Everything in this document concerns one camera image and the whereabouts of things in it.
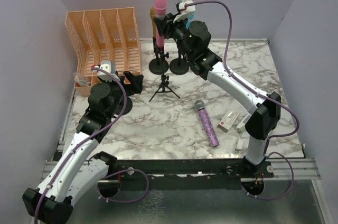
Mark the clear plastic bag of parts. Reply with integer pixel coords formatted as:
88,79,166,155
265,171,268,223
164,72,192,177
73,72,91,87

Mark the white red small box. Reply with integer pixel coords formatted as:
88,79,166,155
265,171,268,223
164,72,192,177
217,108,239,133

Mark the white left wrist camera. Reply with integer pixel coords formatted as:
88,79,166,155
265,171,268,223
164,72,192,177
92,60,118,82

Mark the pink microphone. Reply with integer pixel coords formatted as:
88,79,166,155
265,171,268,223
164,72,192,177
154,0,167,49

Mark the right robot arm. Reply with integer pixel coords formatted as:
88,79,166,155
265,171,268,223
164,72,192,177
154,13,281,166

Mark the orange plastic file organizer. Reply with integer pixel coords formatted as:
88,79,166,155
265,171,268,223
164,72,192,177
65,7,142,97

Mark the purple glitter microphone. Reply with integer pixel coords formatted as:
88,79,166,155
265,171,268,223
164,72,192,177
194,100,219,147

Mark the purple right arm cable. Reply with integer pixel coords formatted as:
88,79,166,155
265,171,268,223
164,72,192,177
184,1,301,200

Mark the black mic stand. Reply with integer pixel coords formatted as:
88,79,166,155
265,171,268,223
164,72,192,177
148,37,169,75
115,97,133,116
169,50,189,75

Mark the gold microphone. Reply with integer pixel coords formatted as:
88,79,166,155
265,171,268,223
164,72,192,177
149,7,156,39

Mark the white charger adapter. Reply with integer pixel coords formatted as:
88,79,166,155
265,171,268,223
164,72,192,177
236,114,251,134

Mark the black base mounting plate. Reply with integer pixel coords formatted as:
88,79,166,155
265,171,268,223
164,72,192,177
86,155,275,192

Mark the black mini tripod stand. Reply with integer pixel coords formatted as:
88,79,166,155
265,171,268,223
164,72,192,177
149,53,180,102

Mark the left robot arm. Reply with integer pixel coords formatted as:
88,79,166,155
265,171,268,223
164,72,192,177
22,64,143,223

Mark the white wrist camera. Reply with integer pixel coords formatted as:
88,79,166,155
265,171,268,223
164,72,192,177
173,0,195,22
92,60,118,82

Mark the blue microphone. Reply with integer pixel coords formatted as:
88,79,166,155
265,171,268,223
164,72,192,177
185,11,195,29

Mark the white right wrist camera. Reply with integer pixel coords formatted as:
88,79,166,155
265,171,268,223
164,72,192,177
173,0,195,22

